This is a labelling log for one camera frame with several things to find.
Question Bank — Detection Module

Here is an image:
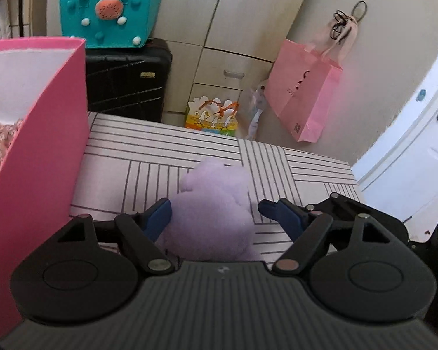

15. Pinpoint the purple plush toy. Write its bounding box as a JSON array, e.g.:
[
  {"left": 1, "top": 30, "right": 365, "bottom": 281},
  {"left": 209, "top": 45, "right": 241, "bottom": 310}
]
[{"left": 157, "top": 158, "right": 263, "bottom": 262}]

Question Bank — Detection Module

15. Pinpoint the striped pink tablecloth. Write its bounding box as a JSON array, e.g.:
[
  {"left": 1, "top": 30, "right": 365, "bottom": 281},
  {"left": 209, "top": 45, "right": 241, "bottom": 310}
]
[{"left": 69, "top": 113, "right": 363, "bottom": 264}]

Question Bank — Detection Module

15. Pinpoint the pink cardboard box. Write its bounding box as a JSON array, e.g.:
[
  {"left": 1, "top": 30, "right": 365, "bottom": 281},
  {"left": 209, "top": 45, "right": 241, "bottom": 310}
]
[{"left": 0, "top": 37, "right": 89, "bottom": 338}]

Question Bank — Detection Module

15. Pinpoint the colourful cartoon gift bag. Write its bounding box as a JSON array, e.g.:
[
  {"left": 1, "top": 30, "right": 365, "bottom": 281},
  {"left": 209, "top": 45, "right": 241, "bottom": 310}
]
[{"left": 184, "top": 96, "right": 239, "bottom": 137}]

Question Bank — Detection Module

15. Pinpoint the white door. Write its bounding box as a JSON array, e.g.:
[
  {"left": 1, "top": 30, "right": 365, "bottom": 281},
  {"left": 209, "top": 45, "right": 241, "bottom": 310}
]
[{"left": 353, "top": 49, "right": 438, "bottom": 242}]

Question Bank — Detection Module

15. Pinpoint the pink paper shopping bag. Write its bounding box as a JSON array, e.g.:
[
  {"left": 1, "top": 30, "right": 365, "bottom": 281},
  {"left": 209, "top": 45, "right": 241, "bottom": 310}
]
[{"left": 264, "top": 16, "right": 358, "bottom": 143}]

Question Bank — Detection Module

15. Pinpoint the black suitcase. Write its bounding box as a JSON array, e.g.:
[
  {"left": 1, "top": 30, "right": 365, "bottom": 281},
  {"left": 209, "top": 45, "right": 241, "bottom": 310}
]
[{"left": 86, "top": 39, "right": 172, "bottom": 123}]

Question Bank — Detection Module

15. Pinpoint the grey wooden wardrobe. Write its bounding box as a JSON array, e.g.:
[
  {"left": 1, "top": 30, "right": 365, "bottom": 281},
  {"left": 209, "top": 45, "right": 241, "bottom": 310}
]
[{"left": 47, "top": 0, "right": 304, "bottom": 123}]

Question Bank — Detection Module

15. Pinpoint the teal felt tote bag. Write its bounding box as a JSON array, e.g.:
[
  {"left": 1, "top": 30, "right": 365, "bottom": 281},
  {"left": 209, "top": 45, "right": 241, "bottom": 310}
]
[{"left": 59, "top": 0, "right": 161, "bottom": 48}]

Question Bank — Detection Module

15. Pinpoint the black clothes rack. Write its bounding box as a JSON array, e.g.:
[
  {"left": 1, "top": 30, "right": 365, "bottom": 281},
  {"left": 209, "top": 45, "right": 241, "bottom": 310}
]
[{"left": 18, "top": 0, "right": 24, "bottom": 38}]

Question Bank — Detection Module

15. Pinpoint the wall hook with hair ties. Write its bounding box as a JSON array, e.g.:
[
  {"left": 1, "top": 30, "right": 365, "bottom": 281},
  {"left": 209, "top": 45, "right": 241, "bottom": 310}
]
[{"left": 330, "top": 0, "right": 368, "bottom": 43}]

